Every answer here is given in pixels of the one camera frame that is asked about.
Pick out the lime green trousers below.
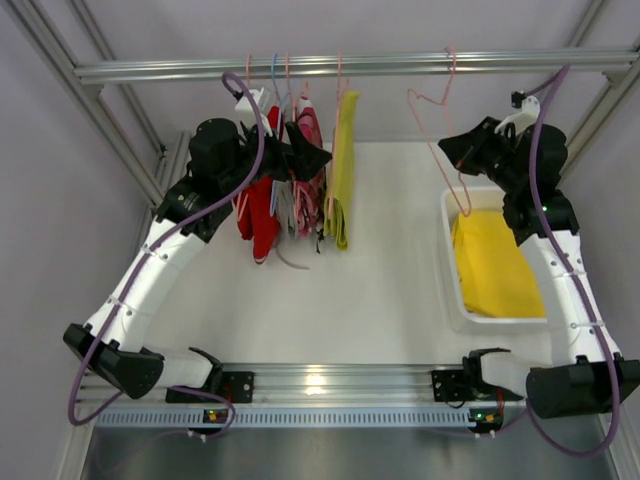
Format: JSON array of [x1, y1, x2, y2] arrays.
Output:
[[324, 91, 360, 251]]

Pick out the yellow trousers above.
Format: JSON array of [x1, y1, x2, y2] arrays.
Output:
[[451, 210, 545, 319]]

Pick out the pink hanger of lime trousers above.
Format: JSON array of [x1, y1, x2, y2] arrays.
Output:
[[327, 52, 349, 220]]

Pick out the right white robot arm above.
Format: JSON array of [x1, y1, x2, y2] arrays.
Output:
[[438, 117, 639, 419]]

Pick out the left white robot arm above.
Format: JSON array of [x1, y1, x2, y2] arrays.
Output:
[[63, 118, 332, 399]]

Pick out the pink camouflage trousers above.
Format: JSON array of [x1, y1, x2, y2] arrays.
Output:
[[293, 95, 326, 242]]

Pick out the red trousers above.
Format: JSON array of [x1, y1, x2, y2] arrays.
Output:
[[231, 105, 284, 267]]

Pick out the blue hanger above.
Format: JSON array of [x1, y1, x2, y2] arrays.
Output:
[[269, 53, 289, 217]]

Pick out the pink hanger of camouflage trousers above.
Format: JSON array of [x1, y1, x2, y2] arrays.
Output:
[[285, 53, 304, 224]]

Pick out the pink hanger of red trousers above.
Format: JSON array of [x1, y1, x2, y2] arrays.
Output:
[[234, 53, 266, 221]]

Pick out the white plastic basket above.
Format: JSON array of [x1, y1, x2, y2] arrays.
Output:
[[437, 190, 547, 335]]

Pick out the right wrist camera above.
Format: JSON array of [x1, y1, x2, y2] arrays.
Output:
[[496, 91, 541, 135]]

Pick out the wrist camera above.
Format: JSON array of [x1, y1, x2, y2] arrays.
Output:
[[234, 87, 275, 136], [496, 91, 541, 135]]

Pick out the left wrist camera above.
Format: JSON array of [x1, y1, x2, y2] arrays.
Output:
[[234, 87, 275, 136]]

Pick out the left aluminium frame post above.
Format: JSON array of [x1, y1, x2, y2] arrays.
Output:
[[1, 0, 168, 209]]

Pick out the aluminium frame post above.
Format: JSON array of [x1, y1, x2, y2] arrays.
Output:
[[494, 0, 640, 191], [1, 0, 168, 209]]

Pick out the right aluminium frame post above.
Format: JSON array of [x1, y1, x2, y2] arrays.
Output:
[[494, 0, 640, 191]]

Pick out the aluminium hanging rail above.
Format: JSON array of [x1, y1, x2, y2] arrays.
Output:
[[78, 48, 634, 85]]

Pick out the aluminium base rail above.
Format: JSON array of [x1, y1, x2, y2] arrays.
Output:
[[74, 363, 541, 409]]

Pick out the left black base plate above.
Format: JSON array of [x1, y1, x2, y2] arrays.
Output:
[[165, 370, 255, 404]]

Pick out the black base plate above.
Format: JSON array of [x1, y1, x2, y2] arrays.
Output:
[[430, 370, 488, 408], [165, 370, 255, 404]]

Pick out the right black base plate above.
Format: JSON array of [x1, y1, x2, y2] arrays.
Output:
[[430, 370, 488, 408]]

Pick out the grey slotted cable duct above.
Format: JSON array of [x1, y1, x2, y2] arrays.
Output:
[[96, 407, 496, 428]]

